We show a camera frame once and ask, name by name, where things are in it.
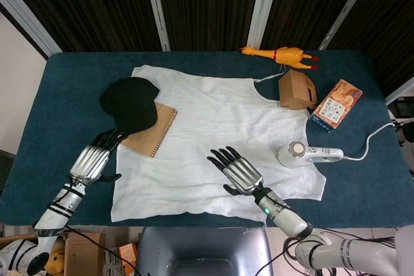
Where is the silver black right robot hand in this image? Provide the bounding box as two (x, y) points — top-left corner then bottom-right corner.
(206, 145), (265, 196)

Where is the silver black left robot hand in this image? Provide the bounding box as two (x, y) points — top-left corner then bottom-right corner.
(69, 129), (127, 187)

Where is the thin white cable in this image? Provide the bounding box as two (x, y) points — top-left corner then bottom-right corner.
(342, 121), (400, 162)

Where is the white sleeveless shirt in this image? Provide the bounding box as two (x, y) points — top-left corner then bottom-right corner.
(109, 65), (327, 225)

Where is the black baseball cap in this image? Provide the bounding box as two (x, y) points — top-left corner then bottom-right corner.
(99, 76), (161, 137)

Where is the brown spiral notebook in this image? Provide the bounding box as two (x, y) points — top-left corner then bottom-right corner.
(116, 101), (179, 160)

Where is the dark blue table cover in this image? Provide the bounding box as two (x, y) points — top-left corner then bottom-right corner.
(0, 50), (414, 229)

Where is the black ribbed floor mat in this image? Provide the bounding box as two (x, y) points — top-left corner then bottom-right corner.
(0, 149), (16, 195)

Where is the large brown cardboard carton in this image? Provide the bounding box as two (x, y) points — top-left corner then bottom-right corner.
(63, 230), (107, 276)

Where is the white printed carton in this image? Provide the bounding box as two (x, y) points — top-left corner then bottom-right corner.
(103, 246), (125, 276)

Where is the small brown cardboard box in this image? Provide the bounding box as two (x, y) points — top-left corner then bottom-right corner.
(278, 69), (318, 111)

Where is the yellow plush toy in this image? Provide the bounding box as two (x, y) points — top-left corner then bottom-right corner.
(45, 240), (66, 273)

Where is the orange packet box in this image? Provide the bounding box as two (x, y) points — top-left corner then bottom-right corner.
(118, 243), (139, 276)

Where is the orange blue snack box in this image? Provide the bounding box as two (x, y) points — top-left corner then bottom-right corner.
(309, 78), (364, 134)

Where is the yellow rubber chicken toy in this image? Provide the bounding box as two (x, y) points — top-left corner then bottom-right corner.
(239, 45), (321, 72)

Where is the black screen device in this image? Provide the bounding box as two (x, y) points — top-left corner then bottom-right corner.
(387, 94), (414, 118)

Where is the silver slotted metal post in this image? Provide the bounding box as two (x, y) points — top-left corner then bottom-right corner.
(318, 0), (380, 51)
(0, 0), (63, 59)
(142, 0), (171, 52)
(248, 0), (283, 51)
(384, 77), (414, 105)

